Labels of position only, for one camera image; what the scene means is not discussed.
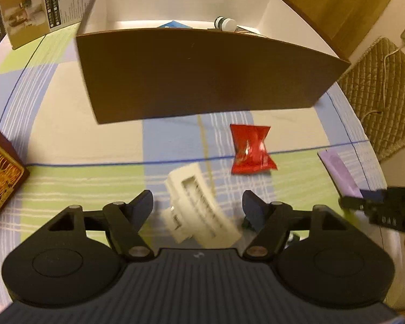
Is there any wooden door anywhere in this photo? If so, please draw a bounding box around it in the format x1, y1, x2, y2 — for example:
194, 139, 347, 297
287, 0, 405, 59

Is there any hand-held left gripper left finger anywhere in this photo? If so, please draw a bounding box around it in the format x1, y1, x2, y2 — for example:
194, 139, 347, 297
47, 190, 155, 261

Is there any quilted olive cushion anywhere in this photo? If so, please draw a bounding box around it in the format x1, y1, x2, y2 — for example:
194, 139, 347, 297
337, 37, 405, 163

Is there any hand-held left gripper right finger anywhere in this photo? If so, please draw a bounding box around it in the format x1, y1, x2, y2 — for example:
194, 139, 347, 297
242, 190, 346, 262

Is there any red snack packet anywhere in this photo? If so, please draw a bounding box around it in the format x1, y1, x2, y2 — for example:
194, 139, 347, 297
229, 124, 278, 175

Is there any white cable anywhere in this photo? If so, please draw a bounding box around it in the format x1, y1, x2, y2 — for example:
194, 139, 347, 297
359, 42, 405, 122

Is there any blue cream tube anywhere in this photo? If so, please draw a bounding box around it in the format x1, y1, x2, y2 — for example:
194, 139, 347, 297
157, 21, 193, 29

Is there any printed product box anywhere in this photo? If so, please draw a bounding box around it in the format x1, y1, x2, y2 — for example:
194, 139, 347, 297
0, 0, 92, 49

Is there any brown cardboard box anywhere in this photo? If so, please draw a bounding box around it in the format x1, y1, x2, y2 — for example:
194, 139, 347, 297
75, 0, 352, 125

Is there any small white bottle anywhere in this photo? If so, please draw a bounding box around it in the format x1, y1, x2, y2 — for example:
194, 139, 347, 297
213, 16, 237, 32

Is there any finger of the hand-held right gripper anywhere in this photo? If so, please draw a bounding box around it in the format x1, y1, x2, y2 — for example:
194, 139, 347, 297
359, 189, 388, 204
339, 195, 370, 212

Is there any purple tube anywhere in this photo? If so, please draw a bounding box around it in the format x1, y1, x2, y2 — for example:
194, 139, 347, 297
318, 149, 363, 199

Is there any checked tablecloth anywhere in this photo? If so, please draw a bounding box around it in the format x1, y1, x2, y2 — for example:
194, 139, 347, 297
0, 20, 405, 311

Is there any red gold-printed gift box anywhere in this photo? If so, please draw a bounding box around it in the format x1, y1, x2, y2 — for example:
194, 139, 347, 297
0, 116, 30, 234

